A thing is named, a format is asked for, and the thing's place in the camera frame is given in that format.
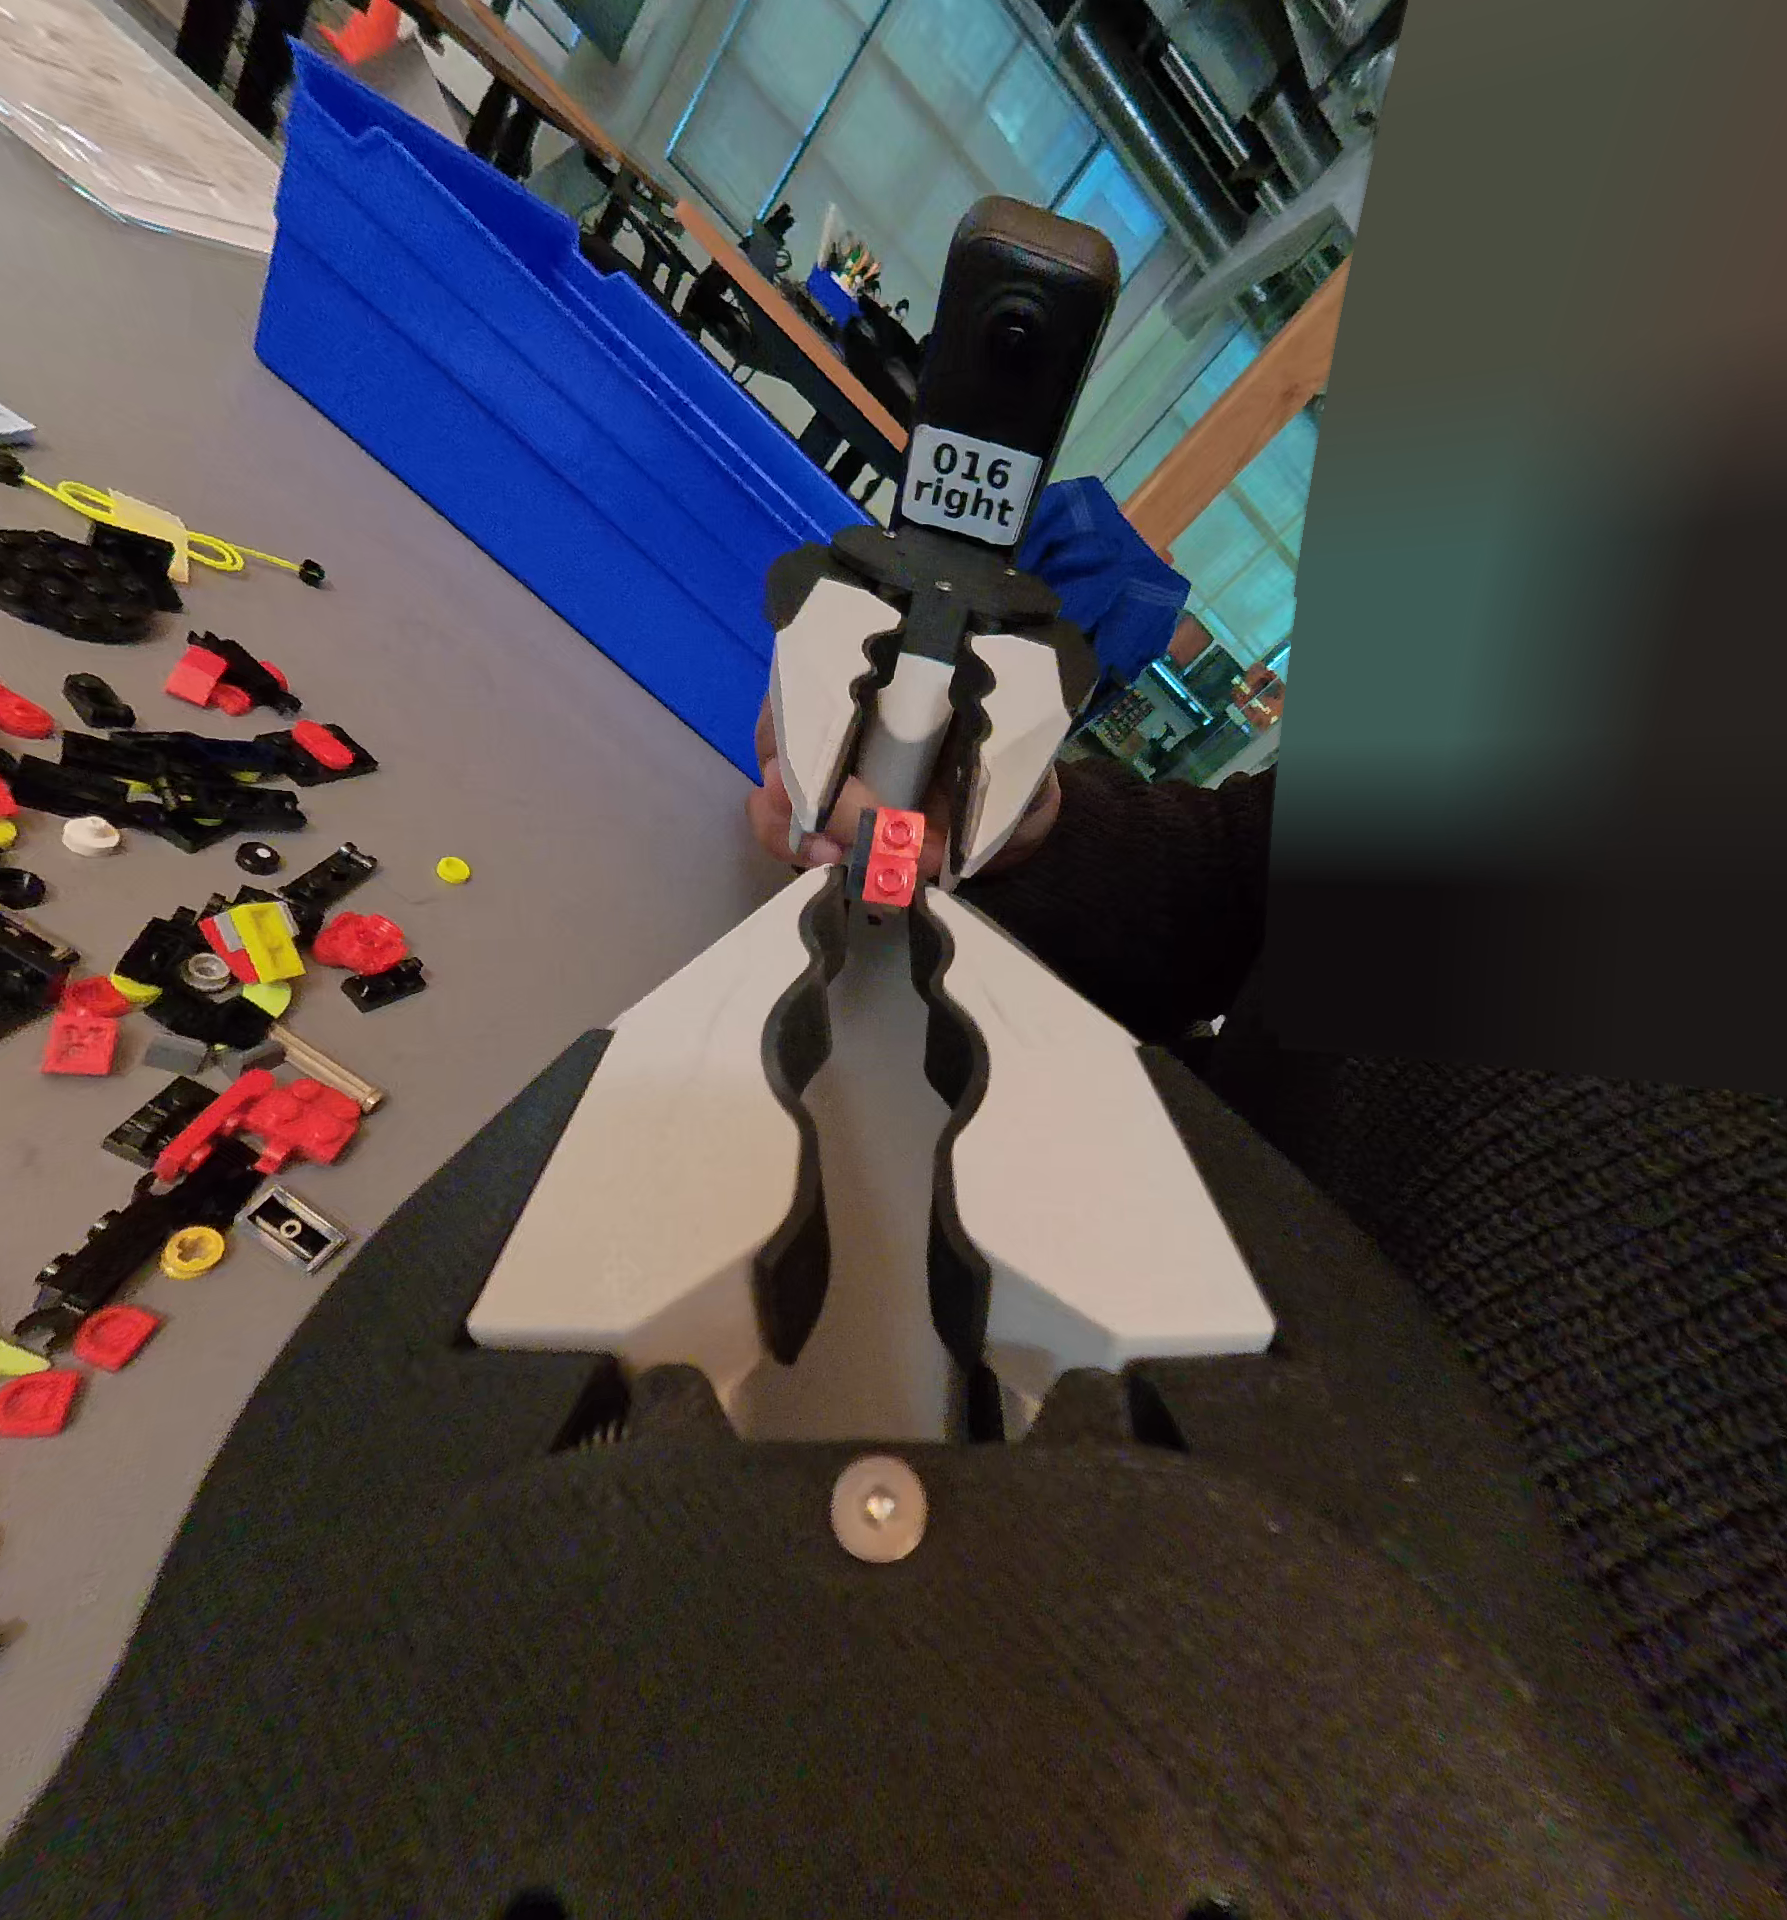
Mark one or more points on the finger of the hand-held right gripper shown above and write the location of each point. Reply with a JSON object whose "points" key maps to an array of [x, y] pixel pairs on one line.
{"points": [[819, 691], [1023, 733]]}

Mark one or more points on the pile of loose lego pieces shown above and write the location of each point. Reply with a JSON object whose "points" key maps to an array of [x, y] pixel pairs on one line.
{"points": [[157, 1018]]}

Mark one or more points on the blue plastic bin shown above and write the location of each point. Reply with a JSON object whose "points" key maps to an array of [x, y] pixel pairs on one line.
{"points": [[504, 420]]}

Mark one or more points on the small lego build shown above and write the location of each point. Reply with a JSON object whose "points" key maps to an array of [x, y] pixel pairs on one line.
{"points": [[891, 862]]}

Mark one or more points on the wooden desk with black legs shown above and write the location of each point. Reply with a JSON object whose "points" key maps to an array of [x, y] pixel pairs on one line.
{"points": [[772, 298]]}

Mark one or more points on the person's right forearm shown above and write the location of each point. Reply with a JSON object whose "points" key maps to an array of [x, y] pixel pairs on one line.
{"points": [[1147, 886]]}

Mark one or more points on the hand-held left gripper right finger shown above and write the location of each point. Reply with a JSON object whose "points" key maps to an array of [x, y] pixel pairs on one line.
{"points": [[1119, 1197]]}

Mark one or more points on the pale yellow lego piece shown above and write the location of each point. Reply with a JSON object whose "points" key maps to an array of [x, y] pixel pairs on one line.
{"points": [[153, 514]]}

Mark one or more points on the person's right hand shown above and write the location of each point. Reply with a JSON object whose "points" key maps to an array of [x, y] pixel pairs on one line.
{"points": [[772, 818]]}

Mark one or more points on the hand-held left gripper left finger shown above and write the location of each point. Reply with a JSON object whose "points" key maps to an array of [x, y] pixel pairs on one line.
{"points": [[640, 1197]]}

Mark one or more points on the black round lego plate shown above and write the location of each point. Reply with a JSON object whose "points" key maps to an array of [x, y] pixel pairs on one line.
{"points": [[67, 584]]}

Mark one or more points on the black plate with red tile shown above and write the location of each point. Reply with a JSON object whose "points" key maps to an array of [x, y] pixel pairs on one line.
{"points": [[331, 746]]}

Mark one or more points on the orange object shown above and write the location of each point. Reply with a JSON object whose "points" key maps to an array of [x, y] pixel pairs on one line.
{"points": [[356, 27]]}

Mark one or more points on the clear plastic sheet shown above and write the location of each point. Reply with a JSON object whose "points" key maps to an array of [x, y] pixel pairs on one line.
{"points": [[101, 104]]}

